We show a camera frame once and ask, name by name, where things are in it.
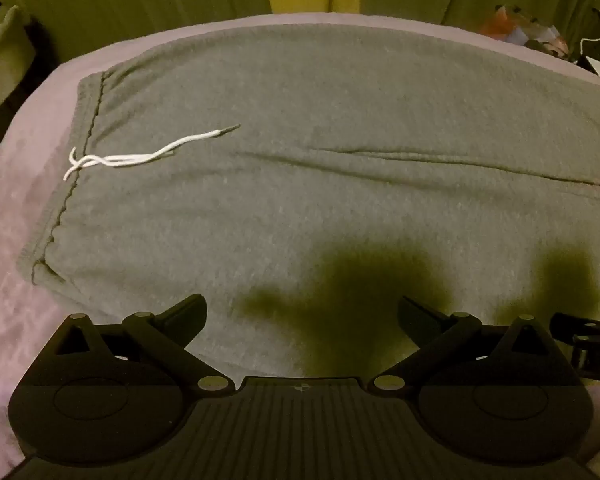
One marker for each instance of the purple bed sheet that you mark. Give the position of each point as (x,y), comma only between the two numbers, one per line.
(10,240)

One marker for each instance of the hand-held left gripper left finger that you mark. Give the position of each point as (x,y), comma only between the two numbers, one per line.
(189,312)

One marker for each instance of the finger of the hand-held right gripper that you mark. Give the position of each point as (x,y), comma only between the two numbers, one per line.
(574,322)

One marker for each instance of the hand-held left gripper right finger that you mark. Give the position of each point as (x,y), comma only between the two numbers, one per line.
(415,315)

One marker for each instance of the grey sweat pants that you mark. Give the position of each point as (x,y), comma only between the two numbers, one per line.
(280,185)

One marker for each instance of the colourful clutter pile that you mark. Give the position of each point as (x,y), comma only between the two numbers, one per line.
(527,30)

